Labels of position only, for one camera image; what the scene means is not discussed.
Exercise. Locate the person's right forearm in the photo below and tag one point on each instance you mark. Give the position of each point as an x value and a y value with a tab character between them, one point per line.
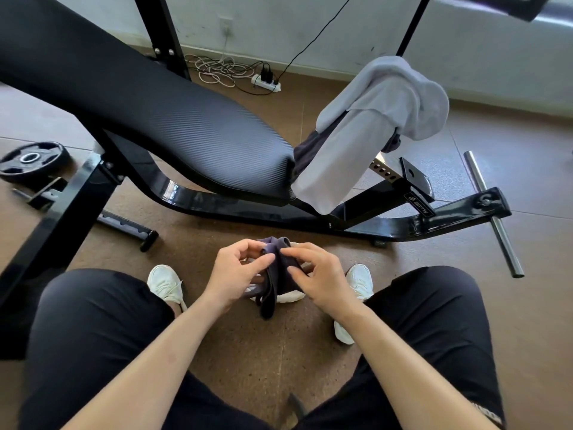
403	371

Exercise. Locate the white power strip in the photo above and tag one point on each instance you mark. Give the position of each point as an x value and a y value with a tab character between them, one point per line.
267	85

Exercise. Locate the person's white right shoe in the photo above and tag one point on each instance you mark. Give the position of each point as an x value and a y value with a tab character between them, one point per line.
360	282

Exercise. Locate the black padded bench seat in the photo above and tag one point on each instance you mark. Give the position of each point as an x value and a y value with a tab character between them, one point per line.
147	102

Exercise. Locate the person's left forearm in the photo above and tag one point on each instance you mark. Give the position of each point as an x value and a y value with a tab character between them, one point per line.
152	367

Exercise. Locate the black weight plate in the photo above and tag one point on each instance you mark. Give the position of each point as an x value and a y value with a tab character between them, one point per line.
33	161

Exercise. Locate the black slanted pole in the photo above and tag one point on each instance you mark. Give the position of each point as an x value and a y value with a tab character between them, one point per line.
414	24

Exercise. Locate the person's right thumb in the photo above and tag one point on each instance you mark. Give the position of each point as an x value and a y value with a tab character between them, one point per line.
301	277

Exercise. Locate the person's white shoe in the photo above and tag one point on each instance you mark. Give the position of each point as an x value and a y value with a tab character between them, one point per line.
360	282
165	284

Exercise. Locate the grey towel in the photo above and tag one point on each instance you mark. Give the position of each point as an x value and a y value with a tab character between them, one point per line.
380	125

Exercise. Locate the white wall socket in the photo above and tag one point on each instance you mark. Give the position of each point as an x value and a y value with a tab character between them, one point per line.
226	26

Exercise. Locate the dark purple cloth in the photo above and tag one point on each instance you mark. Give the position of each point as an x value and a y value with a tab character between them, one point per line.
277	282

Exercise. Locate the black plugs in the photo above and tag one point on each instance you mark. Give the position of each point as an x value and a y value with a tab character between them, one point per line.
267	72

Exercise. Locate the person's left hand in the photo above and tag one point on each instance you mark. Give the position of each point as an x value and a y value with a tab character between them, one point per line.
224	275

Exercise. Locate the black rack upright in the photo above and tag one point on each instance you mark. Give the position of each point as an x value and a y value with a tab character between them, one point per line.
163	35

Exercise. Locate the dark cloth under towel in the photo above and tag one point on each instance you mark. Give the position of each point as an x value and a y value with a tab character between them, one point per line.
308	154

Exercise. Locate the steel bar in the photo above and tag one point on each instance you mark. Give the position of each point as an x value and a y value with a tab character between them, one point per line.
494	219

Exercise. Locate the person's left thumb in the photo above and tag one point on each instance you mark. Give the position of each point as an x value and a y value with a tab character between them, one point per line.
262	265

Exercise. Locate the black metal bench frame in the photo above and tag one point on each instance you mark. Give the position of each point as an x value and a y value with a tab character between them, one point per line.
250	210

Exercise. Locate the person's right hand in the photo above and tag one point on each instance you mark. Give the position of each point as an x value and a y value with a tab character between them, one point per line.
329	284

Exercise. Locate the person's white left shoe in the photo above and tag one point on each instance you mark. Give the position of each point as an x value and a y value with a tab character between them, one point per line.
165	284

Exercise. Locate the person's black trousers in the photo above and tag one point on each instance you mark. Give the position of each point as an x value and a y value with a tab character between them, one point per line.
89	331

